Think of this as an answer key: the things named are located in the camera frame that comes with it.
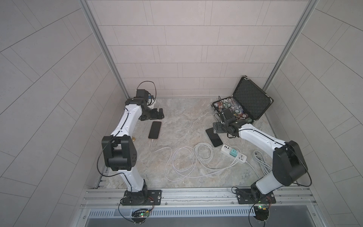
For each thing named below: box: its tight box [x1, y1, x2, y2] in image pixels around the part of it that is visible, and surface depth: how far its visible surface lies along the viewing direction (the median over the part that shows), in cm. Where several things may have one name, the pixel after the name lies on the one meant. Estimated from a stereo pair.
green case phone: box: [205, 127, 224, 149], surface depth 93 cm
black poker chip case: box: [211, 75, 274, 123], surface depth 103 cm
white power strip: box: [220, 144, 248, 164], surface depth 84 cm
